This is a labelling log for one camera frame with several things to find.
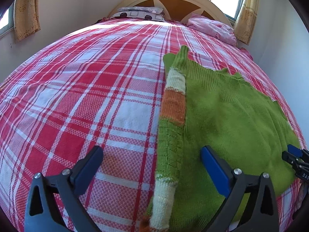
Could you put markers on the pink floral pillow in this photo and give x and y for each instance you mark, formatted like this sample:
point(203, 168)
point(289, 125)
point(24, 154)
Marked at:
point(213, 28)

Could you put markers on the red white plaid bed sheet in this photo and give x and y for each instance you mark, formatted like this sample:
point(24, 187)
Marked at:
point(102, 85)

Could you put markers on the grey patterned pillow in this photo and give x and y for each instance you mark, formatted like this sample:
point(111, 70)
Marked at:
point(153, 10)

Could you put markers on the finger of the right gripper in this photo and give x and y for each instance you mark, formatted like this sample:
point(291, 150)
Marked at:
point(295, 150)
point(293, 158)

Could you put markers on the white bus print pillow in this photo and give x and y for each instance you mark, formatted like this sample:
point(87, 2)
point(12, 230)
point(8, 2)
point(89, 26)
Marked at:
point(139, 15)

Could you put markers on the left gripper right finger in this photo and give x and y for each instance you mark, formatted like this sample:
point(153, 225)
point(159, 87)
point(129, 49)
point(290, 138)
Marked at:
point(260, 213)

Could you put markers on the yellow curtain centre window right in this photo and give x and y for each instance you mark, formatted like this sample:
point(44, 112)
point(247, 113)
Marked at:
point(246, 20)

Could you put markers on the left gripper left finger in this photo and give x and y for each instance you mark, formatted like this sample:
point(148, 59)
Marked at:
point(42, 212)

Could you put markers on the dark cloth beside bed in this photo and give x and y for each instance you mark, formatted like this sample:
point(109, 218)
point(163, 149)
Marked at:
point(104, 19)

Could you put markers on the side window aluminium frame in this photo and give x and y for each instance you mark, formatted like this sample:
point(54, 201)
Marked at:
point(7, 21)

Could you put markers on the pink cloth beside bed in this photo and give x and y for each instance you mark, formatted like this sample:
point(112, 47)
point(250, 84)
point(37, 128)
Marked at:
point(246, 52)

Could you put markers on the green orange striped knit sweater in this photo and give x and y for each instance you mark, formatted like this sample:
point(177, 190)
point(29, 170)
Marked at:
point(203, 107)

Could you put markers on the yellow curtain side window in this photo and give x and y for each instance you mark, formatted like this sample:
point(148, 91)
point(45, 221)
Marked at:
point(26, 18)

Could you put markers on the cream arched wooden headboard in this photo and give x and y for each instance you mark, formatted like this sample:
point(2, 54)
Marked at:
point(179, 10)

